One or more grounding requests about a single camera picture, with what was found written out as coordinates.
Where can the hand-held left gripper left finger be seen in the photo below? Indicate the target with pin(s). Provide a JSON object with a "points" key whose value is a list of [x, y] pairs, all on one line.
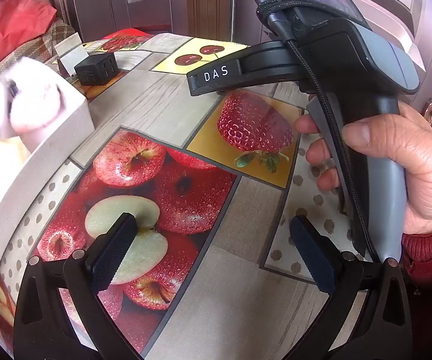
{"points": [[112, 251]]}

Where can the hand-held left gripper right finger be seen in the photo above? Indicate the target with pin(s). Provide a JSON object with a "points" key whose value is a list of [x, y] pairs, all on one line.
{"points": [[313, 255]]}

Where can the white cardboard box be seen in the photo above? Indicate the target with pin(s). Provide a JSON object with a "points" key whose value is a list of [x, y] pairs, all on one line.
{"points": [[21, 187]]}

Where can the pale yellow plush toy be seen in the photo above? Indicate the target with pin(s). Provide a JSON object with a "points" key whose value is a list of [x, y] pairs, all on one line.
{"points": [[6, 168]]}

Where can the white plush toy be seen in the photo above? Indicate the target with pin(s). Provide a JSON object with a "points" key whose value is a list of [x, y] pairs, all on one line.
{"points": [[32, 93]]}

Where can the person's right forearm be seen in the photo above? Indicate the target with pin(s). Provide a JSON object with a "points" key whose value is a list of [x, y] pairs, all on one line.
{"points": [[429, 258]]}

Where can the person's right hand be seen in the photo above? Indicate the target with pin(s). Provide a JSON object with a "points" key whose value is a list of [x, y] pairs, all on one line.
{"points": [[418, 165]]}

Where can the pink metal door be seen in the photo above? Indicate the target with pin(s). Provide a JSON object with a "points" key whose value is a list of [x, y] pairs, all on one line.
{"points": [[407, 3]]}

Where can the fruit printed tablecloth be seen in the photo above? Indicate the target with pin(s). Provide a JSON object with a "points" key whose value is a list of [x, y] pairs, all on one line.
{"points": [[208, 270]]}

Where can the black charger block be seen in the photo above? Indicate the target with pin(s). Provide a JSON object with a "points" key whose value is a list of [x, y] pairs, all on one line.
{"points": [[96, 68]]}

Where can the small white carton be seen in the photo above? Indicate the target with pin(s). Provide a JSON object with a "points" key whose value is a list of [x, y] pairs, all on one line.
{"points": [[68, 50]]}

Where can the plaid sofa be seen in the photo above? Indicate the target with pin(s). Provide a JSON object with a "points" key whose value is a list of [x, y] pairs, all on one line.
{"points": [[38, 47]]}

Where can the brown panel door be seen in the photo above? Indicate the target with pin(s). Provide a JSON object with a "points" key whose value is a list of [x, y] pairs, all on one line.
{"points": [[144, 0]]}

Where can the red plastic bag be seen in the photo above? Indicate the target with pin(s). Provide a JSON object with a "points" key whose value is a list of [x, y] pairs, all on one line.
{"points": [[21, 18]]}

